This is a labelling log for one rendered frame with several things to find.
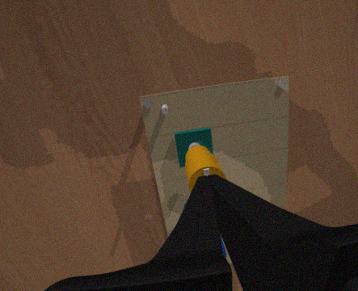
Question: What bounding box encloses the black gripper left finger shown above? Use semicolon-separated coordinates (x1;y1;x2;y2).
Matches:
45;175;233;291

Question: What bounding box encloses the beige circuit board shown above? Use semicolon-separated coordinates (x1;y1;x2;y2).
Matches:
139;77;289;236

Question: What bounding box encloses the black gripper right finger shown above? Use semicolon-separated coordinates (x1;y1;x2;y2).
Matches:
207;174;358;291

